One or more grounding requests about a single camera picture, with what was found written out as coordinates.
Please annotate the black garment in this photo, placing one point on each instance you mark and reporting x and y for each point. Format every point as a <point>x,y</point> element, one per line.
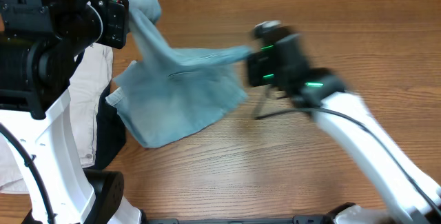
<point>110,133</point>

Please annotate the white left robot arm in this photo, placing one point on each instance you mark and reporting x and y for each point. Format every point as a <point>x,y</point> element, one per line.
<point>42,44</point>

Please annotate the light blue denim shorts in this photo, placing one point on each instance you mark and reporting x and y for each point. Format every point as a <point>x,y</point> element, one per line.
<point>173,92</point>

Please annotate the beige shorts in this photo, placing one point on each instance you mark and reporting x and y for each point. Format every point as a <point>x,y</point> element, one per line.
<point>87,84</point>

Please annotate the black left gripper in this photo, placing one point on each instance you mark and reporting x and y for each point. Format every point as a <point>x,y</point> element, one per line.
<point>118,16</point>

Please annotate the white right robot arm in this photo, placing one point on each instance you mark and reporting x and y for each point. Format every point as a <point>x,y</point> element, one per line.
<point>294,85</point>

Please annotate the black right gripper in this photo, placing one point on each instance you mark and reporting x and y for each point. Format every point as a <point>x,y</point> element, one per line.
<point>252,65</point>

